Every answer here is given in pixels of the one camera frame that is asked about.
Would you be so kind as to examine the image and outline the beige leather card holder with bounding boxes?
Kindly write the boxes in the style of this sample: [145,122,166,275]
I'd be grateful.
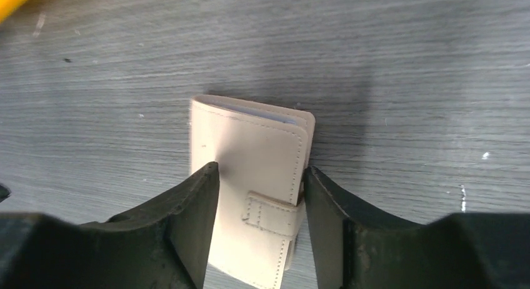
[189,94,316,288]

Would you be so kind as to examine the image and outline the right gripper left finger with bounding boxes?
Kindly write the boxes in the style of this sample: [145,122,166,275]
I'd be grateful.
[1,162,219,288]

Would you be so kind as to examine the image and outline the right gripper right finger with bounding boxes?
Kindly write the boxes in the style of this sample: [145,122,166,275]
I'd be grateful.
[304,166,529,288]

